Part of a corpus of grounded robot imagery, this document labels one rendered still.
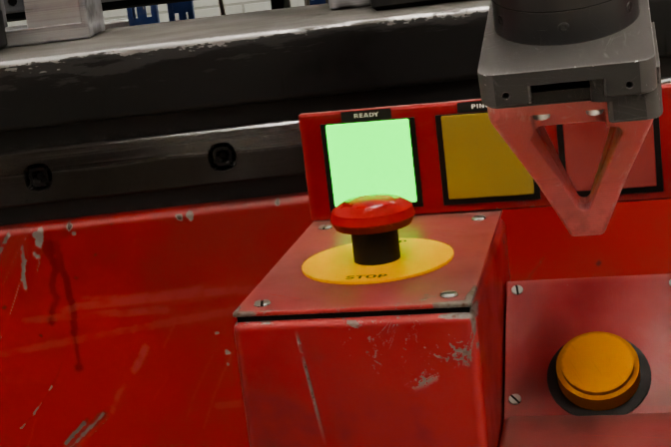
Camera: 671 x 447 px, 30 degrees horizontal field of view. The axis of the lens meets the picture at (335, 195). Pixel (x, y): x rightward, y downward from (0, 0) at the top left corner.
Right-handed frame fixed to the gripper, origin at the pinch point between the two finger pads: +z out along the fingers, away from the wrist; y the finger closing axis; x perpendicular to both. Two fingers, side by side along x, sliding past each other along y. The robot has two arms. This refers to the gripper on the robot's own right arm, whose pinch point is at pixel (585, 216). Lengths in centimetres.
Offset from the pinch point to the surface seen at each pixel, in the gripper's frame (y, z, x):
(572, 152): 10.3, 2.0, 0.8
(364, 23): 25.3, -0.7, 13.6
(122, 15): 408, 122, 194
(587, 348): 0.8, 7.5, 0.6
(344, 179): 10.1, 2.4, 12.9
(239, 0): 416, 124, 147
